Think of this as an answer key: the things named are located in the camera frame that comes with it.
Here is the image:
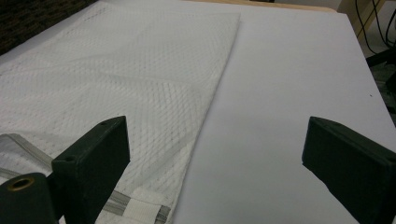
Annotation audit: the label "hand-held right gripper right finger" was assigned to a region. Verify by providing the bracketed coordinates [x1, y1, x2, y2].
[302, 116, 396, 224]

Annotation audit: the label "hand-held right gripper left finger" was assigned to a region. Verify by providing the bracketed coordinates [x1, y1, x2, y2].
[50, 115, 131, 224]

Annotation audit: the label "white mesh laundry bag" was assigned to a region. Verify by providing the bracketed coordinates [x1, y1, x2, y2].
[0, 4, 242, 224]

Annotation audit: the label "black metal stand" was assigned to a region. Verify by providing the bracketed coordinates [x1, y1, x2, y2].
[365, 48, 396, 94]

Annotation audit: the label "white table board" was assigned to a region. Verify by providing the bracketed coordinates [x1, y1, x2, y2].
[0, 0, 396, 224]

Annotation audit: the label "brown wicker basket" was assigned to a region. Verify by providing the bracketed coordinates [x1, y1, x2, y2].
[0, 0, 98, 57]

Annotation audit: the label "black desk cables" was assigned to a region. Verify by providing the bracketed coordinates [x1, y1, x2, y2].
[354, 0, 396, 55]

